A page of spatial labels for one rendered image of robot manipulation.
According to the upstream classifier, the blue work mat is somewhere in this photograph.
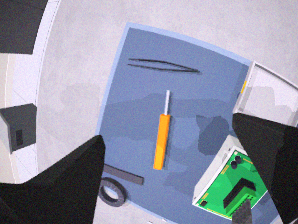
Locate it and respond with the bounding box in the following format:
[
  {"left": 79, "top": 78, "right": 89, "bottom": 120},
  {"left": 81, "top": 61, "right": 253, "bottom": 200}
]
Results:
[{"left": 94, "top": 22, "right": 251, "bottom": 224}]

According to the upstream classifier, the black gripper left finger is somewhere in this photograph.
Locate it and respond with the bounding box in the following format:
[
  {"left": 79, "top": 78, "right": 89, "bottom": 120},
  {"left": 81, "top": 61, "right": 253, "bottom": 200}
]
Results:
[{"left": 0, "top": 135, "right": 105, "bottom": 224}]

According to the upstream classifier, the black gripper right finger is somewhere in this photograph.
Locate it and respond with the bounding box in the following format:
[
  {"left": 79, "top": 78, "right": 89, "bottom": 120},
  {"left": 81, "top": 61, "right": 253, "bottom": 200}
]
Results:
[{"left": 231, "top": 113, "right": 298, "bottom": 224}]

